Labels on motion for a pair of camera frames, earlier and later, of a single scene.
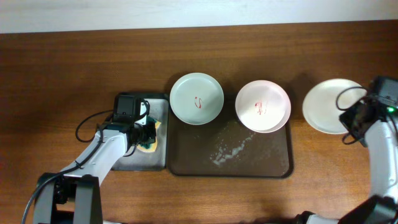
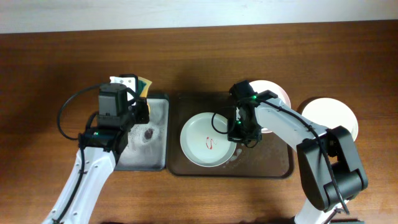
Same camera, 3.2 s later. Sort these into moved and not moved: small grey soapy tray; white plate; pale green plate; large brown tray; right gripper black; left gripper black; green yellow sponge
Moved: left gripper black; pale green plate; white plate; right gripper black; green yellow sponge
Not moved: small grey soapy tray; large brown tray
